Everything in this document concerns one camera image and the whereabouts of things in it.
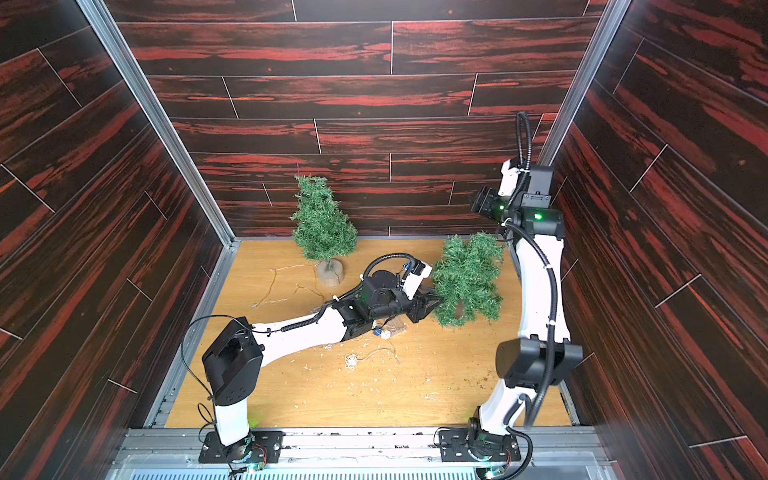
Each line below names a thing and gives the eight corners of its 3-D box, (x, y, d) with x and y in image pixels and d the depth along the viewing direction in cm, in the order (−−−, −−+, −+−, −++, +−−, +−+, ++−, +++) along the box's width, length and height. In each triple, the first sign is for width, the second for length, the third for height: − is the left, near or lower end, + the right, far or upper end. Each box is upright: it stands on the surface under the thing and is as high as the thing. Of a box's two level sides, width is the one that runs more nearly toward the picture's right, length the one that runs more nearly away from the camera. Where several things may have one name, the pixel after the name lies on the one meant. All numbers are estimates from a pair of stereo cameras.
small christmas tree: (313, 294, 105) (283, 205, 75) (312, 269, 113) (284, 179, 82) (360, 286, 107) (350, 197, 77) (356, 262, 115) (345, 172, 84)
